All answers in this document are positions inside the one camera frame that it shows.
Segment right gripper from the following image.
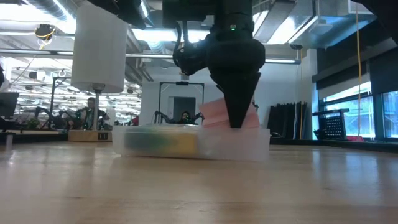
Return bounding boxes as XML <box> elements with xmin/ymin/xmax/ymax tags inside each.
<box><xmin>205</xmin><ymin>32</ymin><xmax>267</xmax><ymax>129</ymax></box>

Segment pink sticky note pad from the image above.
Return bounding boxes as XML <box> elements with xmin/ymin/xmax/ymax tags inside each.
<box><xmin>198</xmin><ymin>97</ymin><xmax>261</xmax><ymax>129</ymax></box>

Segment crayon box green yellow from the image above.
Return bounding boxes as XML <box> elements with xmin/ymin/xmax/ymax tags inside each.
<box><xmin>123</xmin><ymin>124</ymin><xmax>200</xmax><ymax>157</ymax></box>

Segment clear plastic pencil box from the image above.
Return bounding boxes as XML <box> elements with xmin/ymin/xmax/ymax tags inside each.
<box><xmin>111</xmin><ymin>124</ymin><xmax>271</xmax><ymax>162</ymax></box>

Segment black folded panels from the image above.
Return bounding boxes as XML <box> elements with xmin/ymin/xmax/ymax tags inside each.
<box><xmin>267</xmin><ymin>101</ymin><xmax>308</xmax><ymax>141</ymax></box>

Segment person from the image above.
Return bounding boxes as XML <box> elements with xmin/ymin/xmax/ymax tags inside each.
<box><xmin>73</xmin><ymin>96</ymin><xmax>110</xmax><ymax>131</ymax></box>
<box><xmin>178</xmin><ymin>111</ymin><xmax>194</xmax><ymax>125</ymax></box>

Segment black pegboard cart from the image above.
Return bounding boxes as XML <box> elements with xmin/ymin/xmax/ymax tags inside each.
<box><xmin>312</xmin><ymin>108</ymin><xmax>351</xmax><ymax>141</ymax></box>

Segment white shade table lamp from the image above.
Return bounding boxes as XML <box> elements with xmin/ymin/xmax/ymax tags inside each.
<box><xmin>67</xmin><ymin>0</ymin><xmax>129</xmax><ymax>143</ymax></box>

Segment black background rig stand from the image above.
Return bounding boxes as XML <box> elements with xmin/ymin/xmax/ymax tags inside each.
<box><xmin>27</xmin><ymin>76</ymin><xmax>73</xmax><ymax>131</ymax></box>

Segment black angled monitor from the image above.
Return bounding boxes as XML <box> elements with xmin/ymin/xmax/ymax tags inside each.
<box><xmin>0</xmin><ymin>91</ymin><xmax>27</xmax><ymax>134</ymax></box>

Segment black background rig frame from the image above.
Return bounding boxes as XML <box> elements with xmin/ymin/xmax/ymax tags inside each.
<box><xmin>159</xmin><ymin>81</ymin><xmax>205</xmax><ymax>125</ymax></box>

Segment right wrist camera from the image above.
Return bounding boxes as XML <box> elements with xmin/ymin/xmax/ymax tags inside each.
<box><xmin>172</xmin><ymin>43</ymin><xmax>211</xmax><ymax>77</ymax></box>

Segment right wrist short cable loop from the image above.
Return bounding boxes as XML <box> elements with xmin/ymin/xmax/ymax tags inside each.
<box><xmin>175</xmin><ymin>20</ymin><xmax>190</xmax><ymax>54</ymax></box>

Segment black aluminium table frame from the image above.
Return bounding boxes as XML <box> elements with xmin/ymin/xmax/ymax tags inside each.
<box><xmin>0</xmin><ymin>130</ymin><xmax>398</xmax><ymax>154</ymax></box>

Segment yellow hanging cable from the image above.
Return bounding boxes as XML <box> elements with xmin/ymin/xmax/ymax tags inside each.
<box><xmin>355</xmin><ymin>0</ymin><xmax>363</xmax><ymax>138</ymax></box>

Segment ceiling cable reel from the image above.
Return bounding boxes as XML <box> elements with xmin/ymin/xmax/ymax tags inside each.
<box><xmin>34</xmin><ymin>23</ymin><xmax>57</xmax><ymax>41</ymax></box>

